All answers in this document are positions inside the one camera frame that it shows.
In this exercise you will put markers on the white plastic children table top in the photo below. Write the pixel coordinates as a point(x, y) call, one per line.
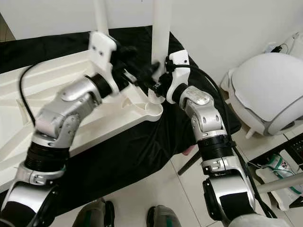
point(28, 99)

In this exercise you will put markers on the dark metal table leg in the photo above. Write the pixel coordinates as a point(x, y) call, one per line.
point(189, 163)

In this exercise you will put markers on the white domed appliance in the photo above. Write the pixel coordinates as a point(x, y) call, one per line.
point(265, 90)

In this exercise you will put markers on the grey green right robot leg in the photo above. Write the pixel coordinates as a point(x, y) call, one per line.
point(163, 217)

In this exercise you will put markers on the grey green robot leg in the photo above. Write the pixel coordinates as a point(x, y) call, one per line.
point(163, 217)
point(94, 213)

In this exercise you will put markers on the white small appliance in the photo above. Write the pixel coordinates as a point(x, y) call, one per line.
point(296, 42)

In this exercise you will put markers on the white green plastic package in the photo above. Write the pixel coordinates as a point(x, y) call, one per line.
point(277, 168)

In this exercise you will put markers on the grey green left robot leg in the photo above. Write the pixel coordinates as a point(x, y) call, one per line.
point(94, 213)

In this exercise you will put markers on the black low floor shelf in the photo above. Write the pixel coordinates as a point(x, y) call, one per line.
point(291, 149)

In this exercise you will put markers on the white floor fan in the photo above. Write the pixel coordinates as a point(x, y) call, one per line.
point(279, 183)

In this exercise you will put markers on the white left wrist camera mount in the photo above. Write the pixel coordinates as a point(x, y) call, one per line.
point(104, 47)

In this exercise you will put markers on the white wall socket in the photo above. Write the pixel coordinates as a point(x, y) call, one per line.
point(272, 47)

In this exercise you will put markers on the black wall plug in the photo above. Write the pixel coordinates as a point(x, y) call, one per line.
point(280, 48)

